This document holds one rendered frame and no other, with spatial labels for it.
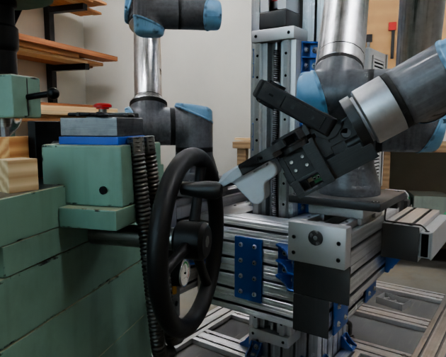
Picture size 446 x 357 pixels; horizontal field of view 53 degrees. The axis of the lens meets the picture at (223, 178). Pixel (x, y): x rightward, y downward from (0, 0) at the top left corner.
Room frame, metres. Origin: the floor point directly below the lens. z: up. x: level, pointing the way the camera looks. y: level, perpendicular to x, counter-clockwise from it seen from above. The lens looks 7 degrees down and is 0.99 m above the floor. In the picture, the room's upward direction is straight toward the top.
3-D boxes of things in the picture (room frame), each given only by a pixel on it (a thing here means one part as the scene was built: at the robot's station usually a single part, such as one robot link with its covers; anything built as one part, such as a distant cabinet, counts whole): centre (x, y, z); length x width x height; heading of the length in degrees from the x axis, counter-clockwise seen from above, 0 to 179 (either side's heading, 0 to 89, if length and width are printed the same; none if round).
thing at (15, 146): (0.78, 0.30, 0.94); 0.22 x 0.02 x 0.07; 164
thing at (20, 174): (0.61, 0.28, 0.92); 0.04 x 0.04 x 0.04; 54
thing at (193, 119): (1.39, 0.10, 0.98); 0.13 x 0.12 x 0.14; 99
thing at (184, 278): (0.97, 0.10, 0.65); 0.06 x 0.04 x 0.08; 164
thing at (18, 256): (0.76, 0.32, 0.82); 0.40 x 0.21 x 0.04; 164
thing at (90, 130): (0.72, 0.19, 0.99); 0.13 x 0.11 x 0.06; 164
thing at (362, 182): (1.10, -0.31, 0.87); 0.15 x 0.15 x 0.10
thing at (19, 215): (0.74, 0.27, 0.87); 0.61 x 0.30 x 0.06; 164
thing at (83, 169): (0.72, 0.19, 0.91); 0.15 x 0.14 x 0.09; 164
